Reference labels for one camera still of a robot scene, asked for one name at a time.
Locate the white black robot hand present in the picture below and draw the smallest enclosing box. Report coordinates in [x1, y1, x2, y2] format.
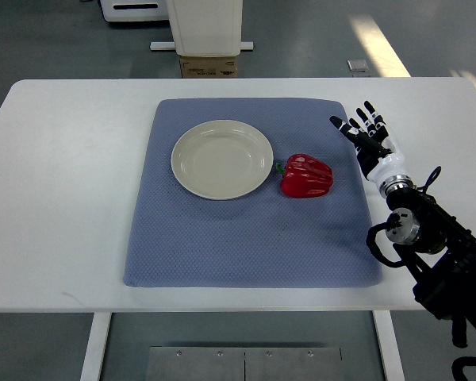
[330, 101, 406, 186]

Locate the red bell pepper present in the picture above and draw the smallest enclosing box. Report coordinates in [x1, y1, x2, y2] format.
[274, 154, 334, 198]

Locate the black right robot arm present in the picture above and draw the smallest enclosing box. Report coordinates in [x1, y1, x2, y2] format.
[366, 167, 476, 348]

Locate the grey floor plate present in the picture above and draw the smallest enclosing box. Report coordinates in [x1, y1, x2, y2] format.
[347, 60, 369, 73]

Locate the cream round plate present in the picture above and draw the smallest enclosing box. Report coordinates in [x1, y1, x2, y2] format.
[171, 120, 274, 200]

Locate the brown cardboard box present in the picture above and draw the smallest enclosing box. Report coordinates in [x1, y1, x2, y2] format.
[179, 56, 238, 79]

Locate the white right table leg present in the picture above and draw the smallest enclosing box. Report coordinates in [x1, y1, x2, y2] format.
[372, 310, 405, 381]

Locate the white table leg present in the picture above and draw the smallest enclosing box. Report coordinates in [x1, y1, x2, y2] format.
[80, 312, 112, 381]
[372, 310, 405, 381]

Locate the white machine housing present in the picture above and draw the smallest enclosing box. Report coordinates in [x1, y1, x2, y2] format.
[99, 0, 168, 22]

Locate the white left table leg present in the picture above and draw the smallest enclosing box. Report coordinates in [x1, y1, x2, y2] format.
[80, 312, 112, 381]

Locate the white pedestal column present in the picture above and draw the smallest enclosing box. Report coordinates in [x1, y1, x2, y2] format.
[150, 0, 254, 57]

